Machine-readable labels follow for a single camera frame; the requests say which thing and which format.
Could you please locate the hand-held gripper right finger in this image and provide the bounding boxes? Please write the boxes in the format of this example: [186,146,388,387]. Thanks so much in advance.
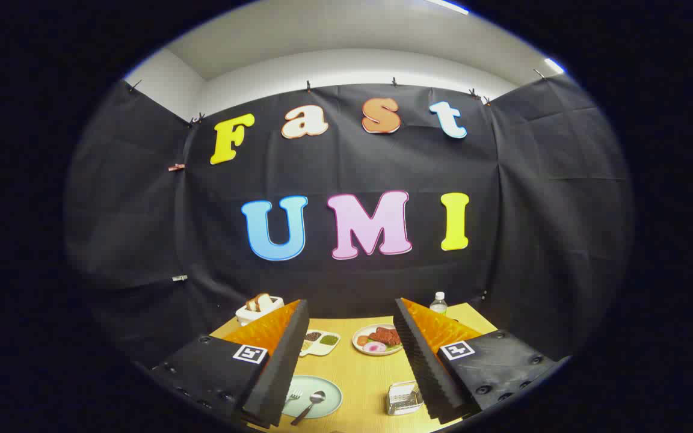
[393,298,570,425]

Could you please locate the white food plate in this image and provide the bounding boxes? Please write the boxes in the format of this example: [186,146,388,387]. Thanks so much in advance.
[353,324,404,357]

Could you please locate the white divided bean dish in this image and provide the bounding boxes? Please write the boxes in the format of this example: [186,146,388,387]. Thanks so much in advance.
[300,330,341,357]

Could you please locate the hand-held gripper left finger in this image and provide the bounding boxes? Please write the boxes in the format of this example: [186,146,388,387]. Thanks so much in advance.
[151,299,310,429]

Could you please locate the brown steak piece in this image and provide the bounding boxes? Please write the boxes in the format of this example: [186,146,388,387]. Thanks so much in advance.
[368,327,401,346]

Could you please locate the light green plate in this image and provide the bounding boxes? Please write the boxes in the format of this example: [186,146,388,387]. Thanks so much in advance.
[282,375,343,420]

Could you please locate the metal spoon dark handle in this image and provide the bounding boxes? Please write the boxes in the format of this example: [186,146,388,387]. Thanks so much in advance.
[291,391,327,426]

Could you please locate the white bread box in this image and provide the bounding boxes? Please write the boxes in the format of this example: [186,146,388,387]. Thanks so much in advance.
[236,296,285,327]

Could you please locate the perforated metal basket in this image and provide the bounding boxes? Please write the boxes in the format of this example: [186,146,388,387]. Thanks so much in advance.
[387,380,424,416]

